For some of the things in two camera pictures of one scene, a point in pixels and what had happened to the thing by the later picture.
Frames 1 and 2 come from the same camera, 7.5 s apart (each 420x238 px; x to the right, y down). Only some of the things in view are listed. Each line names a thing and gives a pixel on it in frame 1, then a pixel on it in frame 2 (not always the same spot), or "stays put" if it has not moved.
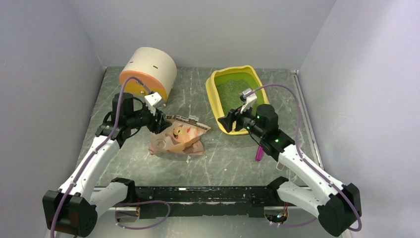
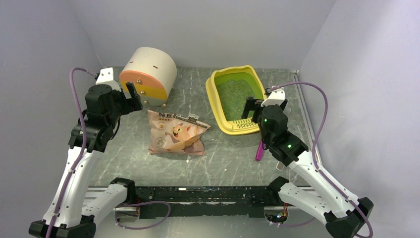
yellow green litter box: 225,87 stays put
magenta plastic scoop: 259,153 stays put
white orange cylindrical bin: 155,68 stays put
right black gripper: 232,116 → 250,104
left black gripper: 154,125 → 131,104
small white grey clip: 280,166 stays put
